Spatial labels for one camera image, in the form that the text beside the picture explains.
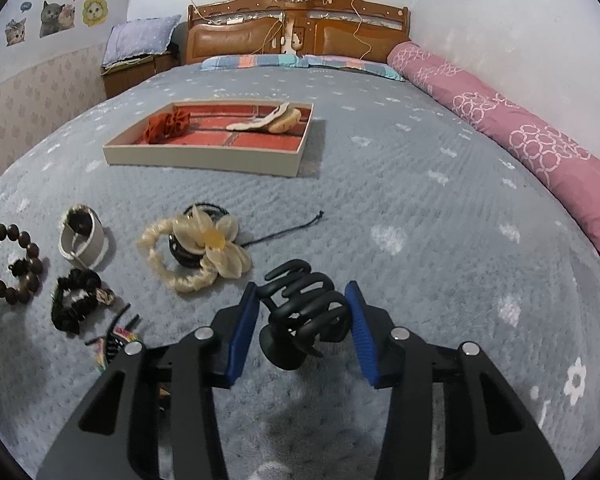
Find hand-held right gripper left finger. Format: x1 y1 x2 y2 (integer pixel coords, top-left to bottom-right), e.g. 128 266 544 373
36 281 259 480

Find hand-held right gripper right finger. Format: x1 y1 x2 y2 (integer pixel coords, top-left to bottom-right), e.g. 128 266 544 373
344 280 565 480

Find black claw hair clip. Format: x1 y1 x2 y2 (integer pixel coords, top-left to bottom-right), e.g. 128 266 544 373
257 259 352 372

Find shallow cardboard tray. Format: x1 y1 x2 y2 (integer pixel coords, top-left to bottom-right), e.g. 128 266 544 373
103 101 314 178

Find cream flower hair clip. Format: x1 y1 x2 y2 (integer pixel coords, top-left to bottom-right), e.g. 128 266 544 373
173 203 253 278

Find grey dotted bedspread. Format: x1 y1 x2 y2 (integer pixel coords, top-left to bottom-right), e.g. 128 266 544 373
0 62 600 480

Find colourful striped hair clip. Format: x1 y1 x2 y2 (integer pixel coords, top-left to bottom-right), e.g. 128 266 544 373
85 302 142 372

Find black velvet scrunchie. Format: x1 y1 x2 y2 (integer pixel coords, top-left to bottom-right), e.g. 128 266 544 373
50 268 116 333

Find beige shell hair clip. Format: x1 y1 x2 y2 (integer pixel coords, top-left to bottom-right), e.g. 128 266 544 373
226 102 303 135

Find orange scrunchie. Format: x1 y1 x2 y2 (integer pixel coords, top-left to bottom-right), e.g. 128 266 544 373
143 108 192 143

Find pink patterned bolster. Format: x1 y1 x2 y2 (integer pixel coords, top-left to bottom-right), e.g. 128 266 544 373
386 41 600 286

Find striped pastel pillow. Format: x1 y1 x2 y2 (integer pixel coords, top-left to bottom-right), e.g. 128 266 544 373
200 53 406 82

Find wooden nightstand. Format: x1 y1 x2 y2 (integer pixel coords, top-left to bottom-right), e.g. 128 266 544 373
100 51 185 100

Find wooden bed headboard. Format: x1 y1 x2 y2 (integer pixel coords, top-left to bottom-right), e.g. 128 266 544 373
185 0 411 65

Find purple dotted pillow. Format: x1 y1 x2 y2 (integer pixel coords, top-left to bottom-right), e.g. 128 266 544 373
101 14 182 67

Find black string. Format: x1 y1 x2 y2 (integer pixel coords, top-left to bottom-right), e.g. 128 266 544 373
240 210 325 248

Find blonde braided hair tie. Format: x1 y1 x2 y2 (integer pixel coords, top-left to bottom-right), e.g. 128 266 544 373
136 217 216 293

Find black elastic hair tie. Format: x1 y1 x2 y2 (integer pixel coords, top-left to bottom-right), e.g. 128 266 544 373
168 202 231 267

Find white leather cuff bracelet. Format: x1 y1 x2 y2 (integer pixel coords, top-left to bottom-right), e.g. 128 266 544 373
59 204 115 269

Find brown wooden bead bracelet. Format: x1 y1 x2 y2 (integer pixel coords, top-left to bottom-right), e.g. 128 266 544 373
0 224 45 305

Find cat wall stickers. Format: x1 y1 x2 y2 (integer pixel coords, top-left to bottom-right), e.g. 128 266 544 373
0 0 111 63

